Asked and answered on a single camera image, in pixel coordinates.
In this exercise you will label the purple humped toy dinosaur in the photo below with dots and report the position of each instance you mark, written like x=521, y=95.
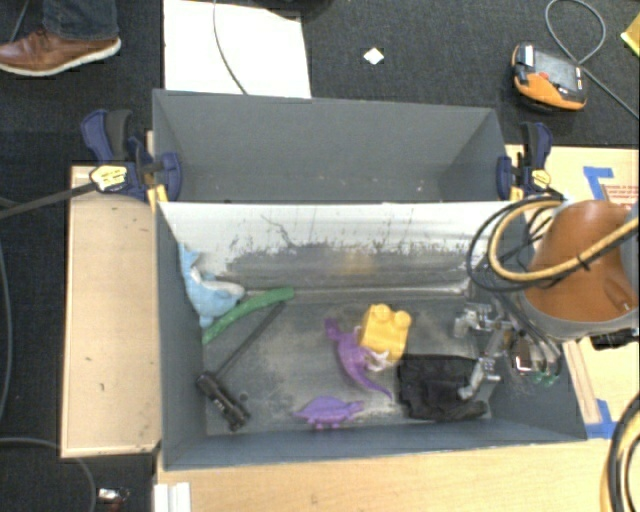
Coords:
x=327, y=412

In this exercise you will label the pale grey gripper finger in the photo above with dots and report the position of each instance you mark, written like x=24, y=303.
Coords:
x=475, y=320
x=482, y=375

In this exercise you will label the green toy stick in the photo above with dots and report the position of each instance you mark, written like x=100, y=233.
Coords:
x=245, y=309

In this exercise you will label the yellow toy building brick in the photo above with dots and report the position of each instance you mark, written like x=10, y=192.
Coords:
x=382, y=330

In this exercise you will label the brown cardboard board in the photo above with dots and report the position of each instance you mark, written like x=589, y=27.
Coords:
x=570, y=165

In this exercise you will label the pale wood board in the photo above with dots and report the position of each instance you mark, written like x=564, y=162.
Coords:
x=110, y=310

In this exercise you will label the person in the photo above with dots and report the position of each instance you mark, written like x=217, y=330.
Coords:
x=50, y=47

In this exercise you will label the black cloth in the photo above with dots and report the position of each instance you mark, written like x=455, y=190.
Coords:
x=430, y=390

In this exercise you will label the grey metal bin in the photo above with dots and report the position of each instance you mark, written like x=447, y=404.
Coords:
x=325, y=150

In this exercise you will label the black cylinder on white bracket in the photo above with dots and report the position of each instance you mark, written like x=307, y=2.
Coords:
x=614, y=340

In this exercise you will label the light blue toy animal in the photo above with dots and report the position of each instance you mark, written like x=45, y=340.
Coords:
x=207, y=295

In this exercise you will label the purple long-tailed toy dinosaur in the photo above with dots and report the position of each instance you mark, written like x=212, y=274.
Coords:
x=352, y=357

